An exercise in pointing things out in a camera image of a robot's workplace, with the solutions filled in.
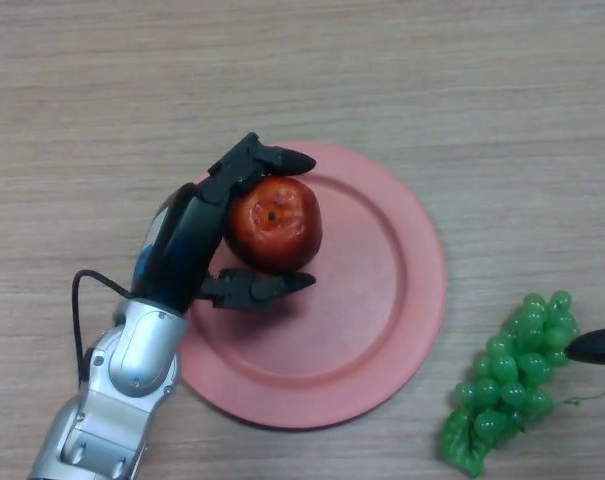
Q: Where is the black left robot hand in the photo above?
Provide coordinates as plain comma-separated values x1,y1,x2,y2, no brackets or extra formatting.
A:
130,131,317,315

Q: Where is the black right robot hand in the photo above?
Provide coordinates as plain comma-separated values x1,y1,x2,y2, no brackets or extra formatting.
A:
565,327,605,369

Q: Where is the red apple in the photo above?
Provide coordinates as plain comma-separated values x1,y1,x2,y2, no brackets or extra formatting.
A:
223,175,324,275

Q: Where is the pink round plate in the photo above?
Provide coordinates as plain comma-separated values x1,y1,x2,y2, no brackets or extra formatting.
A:
174,142,448,430

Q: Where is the green grape bunch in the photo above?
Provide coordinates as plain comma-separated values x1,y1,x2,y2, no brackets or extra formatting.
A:
441,289,605,476

